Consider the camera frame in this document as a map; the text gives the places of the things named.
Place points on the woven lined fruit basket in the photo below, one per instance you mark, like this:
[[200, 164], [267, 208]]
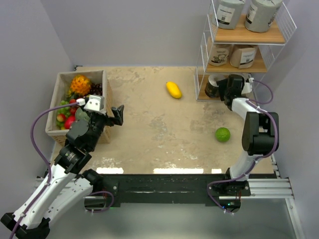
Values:
[[68, 87]]

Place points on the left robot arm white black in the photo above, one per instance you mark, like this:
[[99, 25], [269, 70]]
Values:
[[65, 183]]

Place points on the green grapes bunch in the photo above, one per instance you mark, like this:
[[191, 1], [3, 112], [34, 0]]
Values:
[[66, 112]]

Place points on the dark purple grapes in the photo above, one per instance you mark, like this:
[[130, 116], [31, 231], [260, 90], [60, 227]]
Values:
[[96, 89]]

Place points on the small peach fruit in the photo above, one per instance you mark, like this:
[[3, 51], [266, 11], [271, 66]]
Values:
[[61, 118]]

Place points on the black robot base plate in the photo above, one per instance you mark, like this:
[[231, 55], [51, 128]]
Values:
[[118, 189]]

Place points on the black tissue roll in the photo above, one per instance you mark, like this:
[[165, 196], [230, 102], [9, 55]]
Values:
[[211, 88]]

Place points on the green netted melon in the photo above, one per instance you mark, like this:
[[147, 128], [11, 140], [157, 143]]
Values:
[[81, 115]]

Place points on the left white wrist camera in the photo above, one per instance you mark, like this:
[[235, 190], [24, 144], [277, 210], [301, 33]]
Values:
[[95, 104]]

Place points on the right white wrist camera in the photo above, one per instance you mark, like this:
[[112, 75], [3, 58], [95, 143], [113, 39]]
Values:
[[248, 88]]

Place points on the yellow mango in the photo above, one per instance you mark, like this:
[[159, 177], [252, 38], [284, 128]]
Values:
[[174, 90]]

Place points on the clear white tissue roll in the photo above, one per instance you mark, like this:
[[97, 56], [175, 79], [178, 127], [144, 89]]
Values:
[[246, 75]]

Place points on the white wire wooden shelf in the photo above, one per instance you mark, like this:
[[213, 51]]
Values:
[[240, 37]]

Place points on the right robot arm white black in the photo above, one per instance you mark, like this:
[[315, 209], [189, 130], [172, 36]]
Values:
[[260, 137]]

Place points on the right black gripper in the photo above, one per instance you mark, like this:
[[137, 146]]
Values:
[[222, 84]]

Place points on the orange spiky fruit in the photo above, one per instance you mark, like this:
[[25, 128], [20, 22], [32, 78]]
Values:
[[80, 85]]

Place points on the red apple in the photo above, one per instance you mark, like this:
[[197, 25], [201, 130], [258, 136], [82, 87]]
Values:
[[69, 121]]

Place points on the green lime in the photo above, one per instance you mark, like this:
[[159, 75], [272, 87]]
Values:
[[222, 134]]

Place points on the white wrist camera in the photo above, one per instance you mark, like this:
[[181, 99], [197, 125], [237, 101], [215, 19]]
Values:
[[248, 88], [95, 104]]

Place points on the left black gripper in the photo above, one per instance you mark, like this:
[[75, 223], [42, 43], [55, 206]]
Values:
[[118, 114]]

